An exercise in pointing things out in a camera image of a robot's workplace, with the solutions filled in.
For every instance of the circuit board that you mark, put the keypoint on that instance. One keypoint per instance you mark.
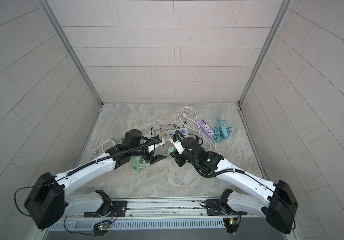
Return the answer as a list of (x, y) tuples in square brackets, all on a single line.
[(231, 225), (102, 226)]

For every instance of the light green cube charger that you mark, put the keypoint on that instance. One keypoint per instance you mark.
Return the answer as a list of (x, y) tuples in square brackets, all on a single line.
[(171, 151)]

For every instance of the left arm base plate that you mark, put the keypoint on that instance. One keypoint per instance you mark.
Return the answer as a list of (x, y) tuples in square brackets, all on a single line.
[(115, 209)]

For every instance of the left circuit board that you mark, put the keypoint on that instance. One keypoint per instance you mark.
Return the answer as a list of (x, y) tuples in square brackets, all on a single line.
[(102, 226)]

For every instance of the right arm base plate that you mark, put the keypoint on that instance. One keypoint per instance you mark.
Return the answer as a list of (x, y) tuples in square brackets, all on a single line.
[(217, 208)]

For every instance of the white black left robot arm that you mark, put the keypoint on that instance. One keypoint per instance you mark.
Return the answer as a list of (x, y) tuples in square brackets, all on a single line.
[(50, 198)]

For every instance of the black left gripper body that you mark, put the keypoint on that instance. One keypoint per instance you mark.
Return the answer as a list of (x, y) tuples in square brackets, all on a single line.
[(139, 151)]

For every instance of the right circuit board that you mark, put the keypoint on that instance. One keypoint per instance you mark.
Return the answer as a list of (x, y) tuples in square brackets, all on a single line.
[(231, 225)]

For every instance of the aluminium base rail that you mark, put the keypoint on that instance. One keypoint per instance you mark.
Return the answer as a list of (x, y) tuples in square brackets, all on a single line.
[(164, 208)]

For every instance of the white multicolour power strip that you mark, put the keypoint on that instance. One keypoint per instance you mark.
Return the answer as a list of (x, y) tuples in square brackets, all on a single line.
[(167, 134)]

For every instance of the teal charger lower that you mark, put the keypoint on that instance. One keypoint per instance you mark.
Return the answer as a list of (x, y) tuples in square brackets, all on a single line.
[(224, 135)]

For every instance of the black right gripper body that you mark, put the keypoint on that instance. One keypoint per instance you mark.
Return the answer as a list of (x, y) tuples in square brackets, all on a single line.
[(184, 157)]

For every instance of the teal charger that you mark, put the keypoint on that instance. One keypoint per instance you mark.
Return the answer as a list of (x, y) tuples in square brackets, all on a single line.
[(224, 129), (224, 135)]

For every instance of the teal charger upper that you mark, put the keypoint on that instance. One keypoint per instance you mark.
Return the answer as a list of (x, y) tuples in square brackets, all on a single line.
[(224, 129)]

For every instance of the purple power strip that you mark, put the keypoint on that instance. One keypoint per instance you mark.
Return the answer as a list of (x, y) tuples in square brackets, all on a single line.
[(206, 128)]

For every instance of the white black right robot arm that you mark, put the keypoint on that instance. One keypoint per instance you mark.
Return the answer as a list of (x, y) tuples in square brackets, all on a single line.
[(275, 202)]

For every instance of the light green charger block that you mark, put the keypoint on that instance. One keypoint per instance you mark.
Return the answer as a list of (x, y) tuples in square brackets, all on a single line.
[(138, 160)]

